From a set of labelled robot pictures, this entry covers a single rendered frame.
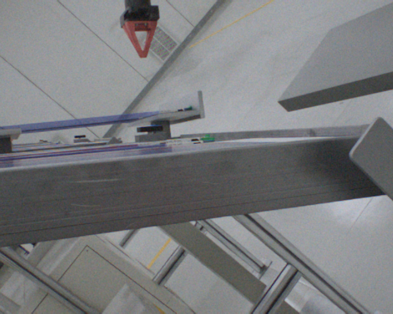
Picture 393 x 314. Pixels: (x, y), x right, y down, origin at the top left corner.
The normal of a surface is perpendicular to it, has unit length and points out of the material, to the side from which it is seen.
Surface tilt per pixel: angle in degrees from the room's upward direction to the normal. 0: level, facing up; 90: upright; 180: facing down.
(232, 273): 90
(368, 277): 0
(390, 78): 90
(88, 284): 90
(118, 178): 90
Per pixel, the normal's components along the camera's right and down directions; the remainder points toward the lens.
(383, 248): -0.73, -0.64
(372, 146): 0.31, 0.03
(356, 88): -0.58, 0.77
